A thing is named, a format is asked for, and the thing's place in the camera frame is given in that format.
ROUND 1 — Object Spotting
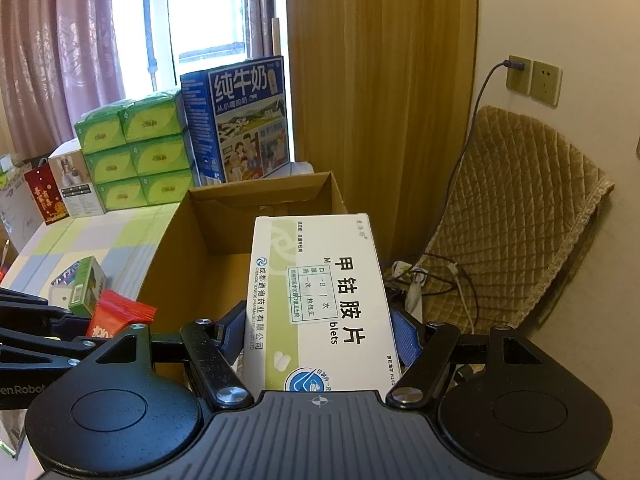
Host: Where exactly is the green slim box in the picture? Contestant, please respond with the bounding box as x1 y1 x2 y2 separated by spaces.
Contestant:
68 256 106 318

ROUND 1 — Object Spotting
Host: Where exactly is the red snack packet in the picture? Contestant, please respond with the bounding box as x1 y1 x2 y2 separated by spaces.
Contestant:
86 289 157 338

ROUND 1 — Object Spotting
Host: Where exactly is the white medicine tablet box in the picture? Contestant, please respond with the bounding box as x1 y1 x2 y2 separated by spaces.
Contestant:
243 214 400 396

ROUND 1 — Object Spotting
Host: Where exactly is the white square night light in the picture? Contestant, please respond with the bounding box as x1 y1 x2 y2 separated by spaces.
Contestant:
49 283 73 310

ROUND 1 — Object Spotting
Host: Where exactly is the blue dental floss box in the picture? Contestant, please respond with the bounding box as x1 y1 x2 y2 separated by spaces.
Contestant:
51 260 80 288

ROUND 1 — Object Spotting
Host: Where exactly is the silver foil pouch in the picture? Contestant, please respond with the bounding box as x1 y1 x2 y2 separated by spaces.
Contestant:
0 410 27 460

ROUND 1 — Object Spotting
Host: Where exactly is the brown cardboard box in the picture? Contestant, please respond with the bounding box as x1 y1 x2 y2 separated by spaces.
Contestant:
138 172 346 333

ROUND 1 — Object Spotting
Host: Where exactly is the white paper bag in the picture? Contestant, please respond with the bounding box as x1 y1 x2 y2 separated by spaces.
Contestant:
0 165 43 252

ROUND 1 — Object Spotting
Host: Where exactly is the checked tablecloth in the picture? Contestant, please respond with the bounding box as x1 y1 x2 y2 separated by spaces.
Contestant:
2 204 178 299

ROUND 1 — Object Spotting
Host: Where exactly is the white product box with photo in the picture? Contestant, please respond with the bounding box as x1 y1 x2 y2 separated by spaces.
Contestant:
48 138 105 218

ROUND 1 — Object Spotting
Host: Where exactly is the green tissue pack bottom left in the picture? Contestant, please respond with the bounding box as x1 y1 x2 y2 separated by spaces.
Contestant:
96 178 148 211

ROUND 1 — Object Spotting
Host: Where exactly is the green tissue pack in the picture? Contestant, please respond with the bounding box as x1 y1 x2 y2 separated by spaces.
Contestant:
96 178 148 211
140 169 195 206
85 145 137 184
119 88 186 143
74 105 126 154
129 130 194 177

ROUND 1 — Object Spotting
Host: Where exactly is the green tissue pack bottom right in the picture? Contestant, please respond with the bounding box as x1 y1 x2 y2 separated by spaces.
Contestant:
140 169 195 206

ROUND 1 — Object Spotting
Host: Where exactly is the green tissue pack middle left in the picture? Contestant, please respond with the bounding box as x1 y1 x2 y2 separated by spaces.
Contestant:
85 145 137 184

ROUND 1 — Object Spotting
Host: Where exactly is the quilted brown chair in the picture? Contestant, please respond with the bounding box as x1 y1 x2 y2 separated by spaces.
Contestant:
390 106 614 335

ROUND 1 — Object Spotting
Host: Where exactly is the green tissue pack middle right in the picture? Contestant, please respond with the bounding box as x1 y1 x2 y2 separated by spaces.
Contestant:
129 130 194 177

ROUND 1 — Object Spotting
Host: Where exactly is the green tissue pack top left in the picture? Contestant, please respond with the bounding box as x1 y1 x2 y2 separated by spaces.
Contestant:
74 105 126 154

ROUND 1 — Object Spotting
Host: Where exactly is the blue milk carton box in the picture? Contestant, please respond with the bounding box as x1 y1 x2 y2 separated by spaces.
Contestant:
180 55 291 185

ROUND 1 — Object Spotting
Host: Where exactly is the green tissue pack top right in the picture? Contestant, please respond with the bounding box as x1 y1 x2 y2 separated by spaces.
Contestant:
119 88 186 143

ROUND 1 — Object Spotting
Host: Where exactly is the pink curtain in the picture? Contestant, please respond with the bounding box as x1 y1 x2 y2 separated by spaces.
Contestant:
1 0 125 158

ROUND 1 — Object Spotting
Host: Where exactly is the yellow-brown curtain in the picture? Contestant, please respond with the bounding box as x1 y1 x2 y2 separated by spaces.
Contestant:
286 0 477 266

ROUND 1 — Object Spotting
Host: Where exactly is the wall power socket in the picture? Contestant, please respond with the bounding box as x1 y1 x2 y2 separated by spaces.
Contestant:
506 55 563 107

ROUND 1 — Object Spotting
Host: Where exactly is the grey power cable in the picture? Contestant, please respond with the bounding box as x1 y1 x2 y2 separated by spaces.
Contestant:
441 58 526 201

